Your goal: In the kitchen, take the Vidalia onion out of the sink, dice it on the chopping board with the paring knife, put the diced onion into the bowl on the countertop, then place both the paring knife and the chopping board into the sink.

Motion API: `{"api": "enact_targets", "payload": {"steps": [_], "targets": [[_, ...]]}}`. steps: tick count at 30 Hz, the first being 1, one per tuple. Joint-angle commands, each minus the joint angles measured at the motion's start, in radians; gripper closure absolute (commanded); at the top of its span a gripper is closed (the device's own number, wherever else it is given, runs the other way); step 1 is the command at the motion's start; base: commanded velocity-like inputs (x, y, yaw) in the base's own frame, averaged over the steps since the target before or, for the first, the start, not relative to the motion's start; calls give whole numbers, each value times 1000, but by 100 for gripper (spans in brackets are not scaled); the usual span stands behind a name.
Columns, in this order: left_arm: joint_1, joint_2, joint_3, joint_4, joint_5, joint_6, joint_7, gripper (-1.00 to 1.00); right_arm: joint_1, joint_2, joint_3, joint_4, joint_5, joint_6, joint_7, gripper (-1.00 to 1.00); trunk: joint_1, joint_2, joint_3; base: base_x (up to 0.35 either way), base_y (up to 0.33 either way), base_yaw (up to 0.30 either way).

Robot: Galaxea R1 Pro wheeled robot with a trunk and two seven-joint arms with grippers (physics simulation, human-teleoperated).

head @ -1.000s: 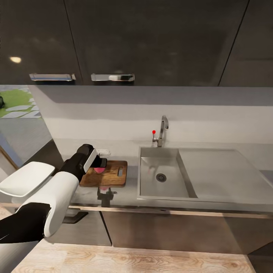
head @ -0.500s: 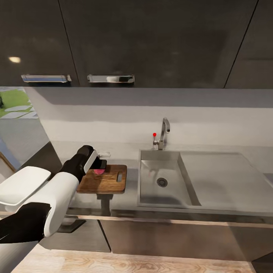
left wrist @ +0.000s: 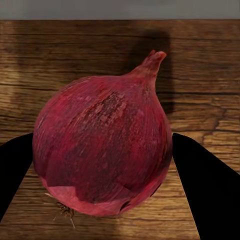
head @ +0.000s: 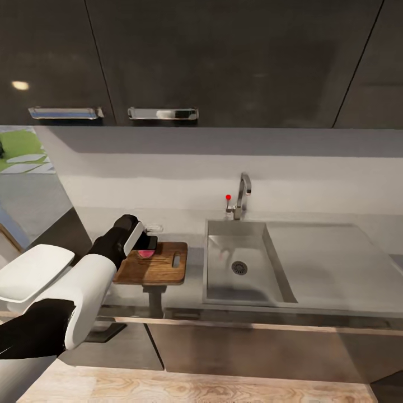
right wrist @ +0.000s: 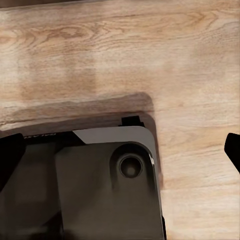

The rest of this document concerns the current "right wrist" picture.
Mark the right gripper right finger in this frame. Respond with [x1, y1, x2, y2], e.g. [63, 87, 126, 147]
[224, 133, 240, 173]

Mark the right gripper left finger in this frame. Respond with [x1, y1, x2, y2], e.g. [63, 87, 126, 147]
[0, 133, 26, 193]

